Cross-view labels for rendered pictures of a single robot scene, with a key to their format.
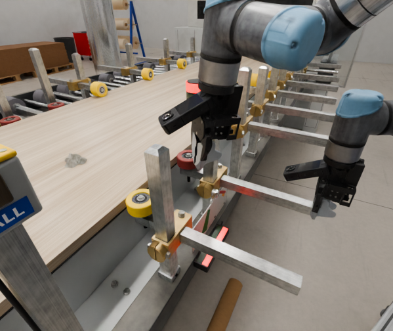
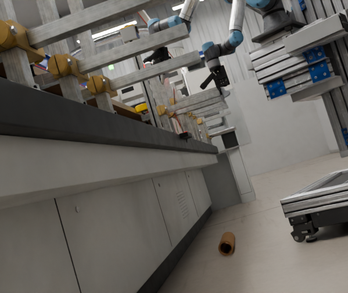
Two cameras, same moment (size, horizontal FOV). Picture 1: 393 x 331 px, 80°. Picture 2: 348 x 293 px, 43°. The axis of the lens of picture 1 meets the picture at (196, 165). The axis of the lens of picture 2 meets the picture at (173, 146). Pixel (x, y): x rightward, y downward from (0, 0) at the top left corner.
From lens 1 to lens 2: 2.14 m
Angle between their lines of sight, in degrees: 42
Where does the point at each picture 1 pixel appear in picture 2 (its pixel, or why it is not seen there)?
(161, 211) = (156, 87)
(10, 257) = not seen: hidden behind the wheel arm
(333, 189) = (219, 78)
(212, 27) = (152, 29)
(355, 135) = (212, 54)
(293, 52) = (175, 22)
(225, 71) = not seen: hidden behind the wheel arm
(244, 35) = (162, 25)
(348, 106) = (204, 46)
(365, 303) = not seen: hidden behind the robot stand
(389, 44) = (296, 142)
